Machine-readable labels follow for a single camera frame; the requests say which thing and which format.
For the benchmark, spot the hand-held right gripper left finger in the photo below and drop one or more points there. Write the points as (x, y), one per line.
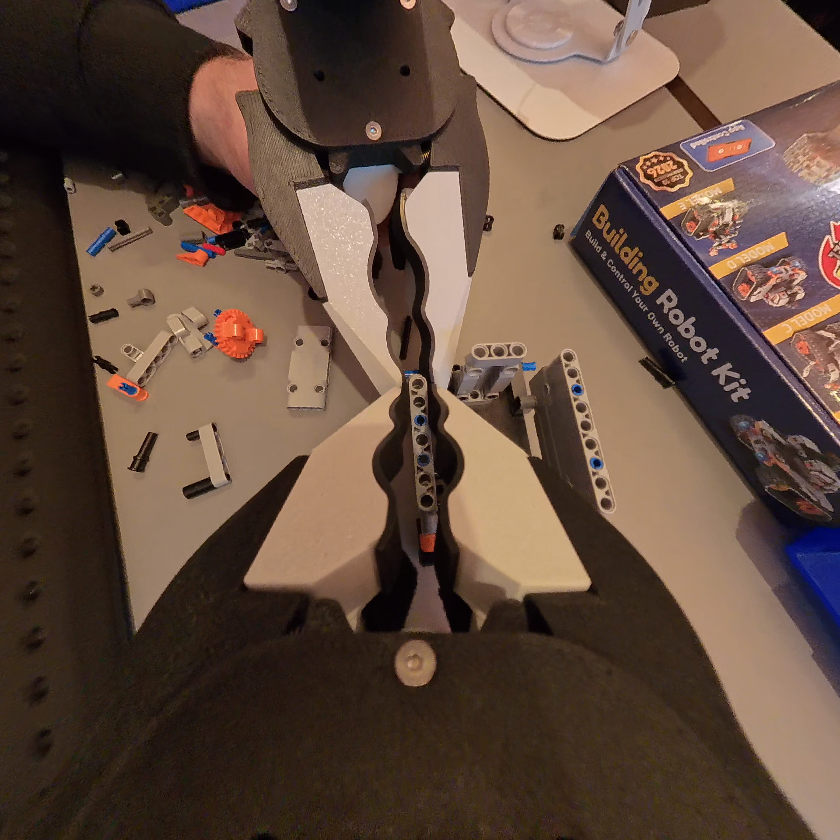
(315, 525)

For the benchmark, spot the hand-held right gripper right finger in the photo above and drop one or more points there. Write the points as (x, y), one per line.
(518, 525)

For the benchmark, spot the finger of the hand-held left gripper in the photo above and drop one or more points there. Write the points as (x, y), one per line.
(446, 262)
(341, 262)

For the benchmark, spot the orange pin connector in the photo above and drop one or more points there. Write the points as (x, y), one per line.
(428, 543)

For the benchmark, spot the grey beam with blue pins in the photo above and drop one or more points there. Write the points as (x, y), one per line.
(423, 446)

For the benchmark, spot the pile of plastic building pieces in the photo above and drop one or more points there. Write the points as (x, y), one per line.
(243, 236)

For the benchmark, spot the grey flat panel piece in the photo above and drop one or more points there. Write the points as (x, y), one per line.
(310, 367)

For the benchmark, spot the grey black robot model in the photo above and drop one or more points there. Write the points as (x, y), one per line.
(564, 420)

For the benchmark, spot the orange gear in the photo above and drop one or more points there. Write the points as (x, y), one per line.
(237, 333)

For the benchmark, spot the orange wedge piece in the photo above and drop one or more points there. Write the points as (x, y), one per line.
(193, 257)

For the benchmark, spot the light grey connector pieces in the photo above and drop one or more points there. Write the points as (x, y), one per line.
(187, 328)

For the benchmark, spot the black pin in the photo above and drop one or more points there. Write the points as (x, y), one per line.
(105, 365)
(103, 316)
(656, 373)
(142, 453)

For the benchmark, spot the grey angled connector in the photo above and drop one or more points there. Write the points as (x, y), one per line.
(140, 298)

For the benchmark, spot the short light grey beam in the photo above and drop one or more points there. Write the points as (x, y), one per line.
(152, 358)

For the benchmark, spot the grey ribbed axle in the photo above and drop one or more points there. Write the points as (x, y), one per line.
(130, 239)

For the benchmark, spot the wooden board document stand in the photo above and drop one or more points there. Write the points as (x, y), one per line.
(577, 85)

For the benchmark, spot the orange blue connector piece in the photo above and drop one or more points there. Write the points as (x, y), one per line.
(128, 388)

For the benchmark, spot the blue pin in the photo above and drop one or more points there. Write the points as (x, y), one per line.
(100, 241)

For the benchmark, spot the robot kit box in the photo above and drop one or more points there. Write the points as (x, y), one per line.
(722, 262)

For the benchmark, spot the black perforated panel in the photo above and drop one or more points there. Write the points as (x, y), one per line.
(39, 459)

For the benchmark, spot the blue plastic bin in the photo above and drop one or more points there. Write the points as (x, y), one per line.
(817, 577)

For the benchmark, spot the grey frame with black pins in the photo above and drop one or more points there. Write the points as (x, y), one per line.
(211, 459)

